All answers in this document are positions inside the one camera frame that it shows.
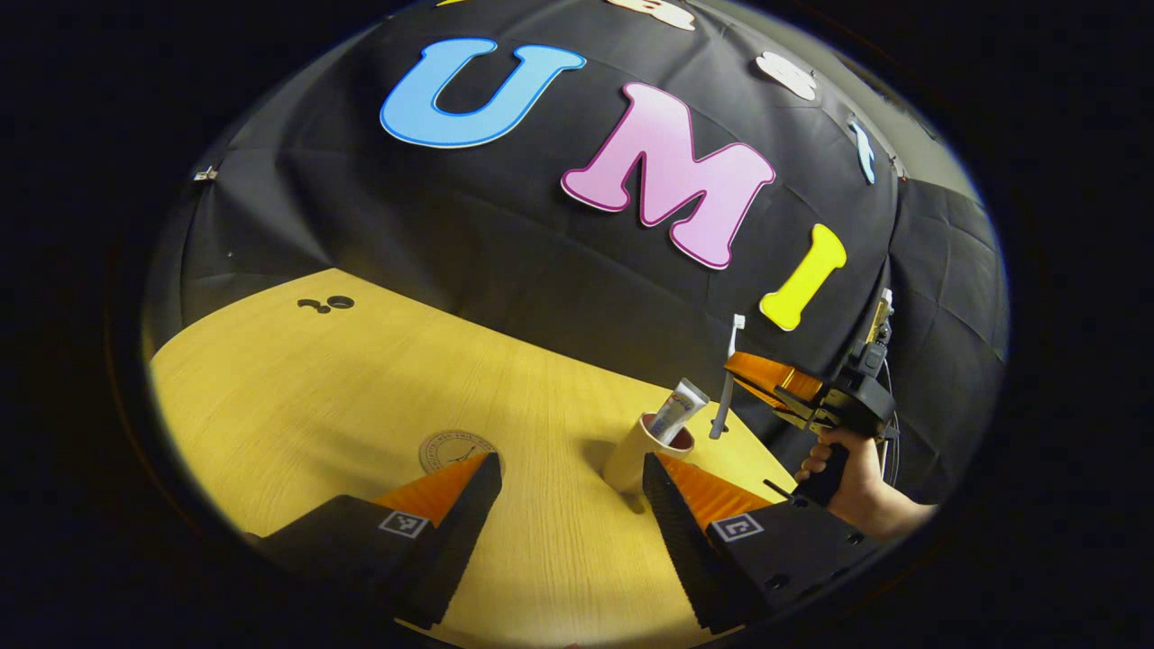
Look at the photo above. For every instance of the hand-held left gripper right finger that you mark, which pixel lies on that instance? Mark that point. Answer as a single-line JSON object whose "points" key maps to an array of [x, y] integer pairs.
{"points": [[681, 532]]}

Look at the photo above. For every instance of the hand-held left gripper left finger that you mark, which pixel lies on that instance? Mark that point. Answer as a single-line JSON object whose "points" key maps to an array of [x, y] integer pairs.
{"points": [[464, 532]]}

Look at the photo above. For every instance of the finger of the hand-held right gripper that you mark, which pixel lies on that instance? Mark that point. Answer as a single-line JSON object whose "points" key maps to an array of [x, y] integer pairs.
{"points": [[801, 413], [775, 377]]}

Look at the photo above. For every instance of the white grey toothbrush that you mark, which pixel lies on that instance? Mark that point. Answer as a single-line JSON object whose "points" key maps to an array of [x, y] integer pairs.
{"points": [[727, 397]]}

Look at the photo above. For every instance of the beige cup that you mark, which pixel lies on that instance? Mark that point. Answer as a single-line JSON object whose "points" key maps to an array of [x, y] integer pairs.
{"points": [[627, 460]]}

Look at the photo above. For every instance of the white toothpaste tube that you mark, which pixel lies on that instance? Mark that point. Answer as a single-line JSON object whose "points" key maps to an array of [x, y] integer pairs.
{"points": [[678, 410]]}

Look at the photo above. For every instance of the wooden desktop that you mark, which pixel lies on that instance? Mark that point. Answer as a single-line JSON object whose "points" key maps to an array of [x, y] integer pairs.
{"points": [[343, 397]]}

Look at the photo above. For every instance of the black backdrop cloth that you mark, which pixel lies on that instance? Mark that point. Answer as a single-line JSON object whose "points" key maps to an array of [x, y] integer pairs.
{"points": [[505, 243]]}

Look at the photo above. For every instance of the silver cloth clip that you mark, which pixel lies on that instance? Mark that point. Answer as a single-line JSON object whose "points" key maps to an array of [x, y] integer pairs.
{"points": [[206, 173]]}

